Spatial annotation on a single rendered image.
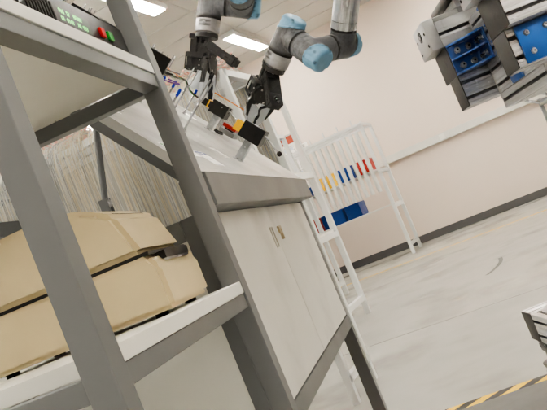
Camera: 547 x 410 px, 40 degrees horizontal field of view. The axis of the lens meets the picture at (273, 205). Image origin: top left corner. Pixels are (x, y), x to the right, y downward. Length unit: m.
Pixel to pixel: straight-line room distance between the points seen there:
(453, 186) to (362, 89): 1.81
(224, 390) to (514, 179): 9.07
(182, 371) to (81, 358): 0.67
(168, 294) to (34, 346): 0.21
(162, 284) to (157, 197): 2.14
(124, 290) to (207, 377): 0.39
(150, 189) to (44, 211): 2.46
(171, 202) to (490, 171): 7.54
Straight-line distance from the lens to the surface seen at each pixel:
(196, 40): 2.38
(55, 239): 0.76
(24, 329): 1.13
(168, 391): 1.44
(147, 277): 1.06
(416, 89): 10.43
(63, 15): 1.12
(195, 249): 1.38
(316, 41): 2.14
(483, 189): 10.33
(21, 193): 0.78
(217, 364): 1.40
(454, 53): 2.19
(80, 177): 3.39
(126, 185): 3.29
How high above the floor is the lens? 0.69
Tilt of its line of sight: 3 degrees up
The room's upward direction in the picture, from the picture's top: 22 degrees counter-clockwise
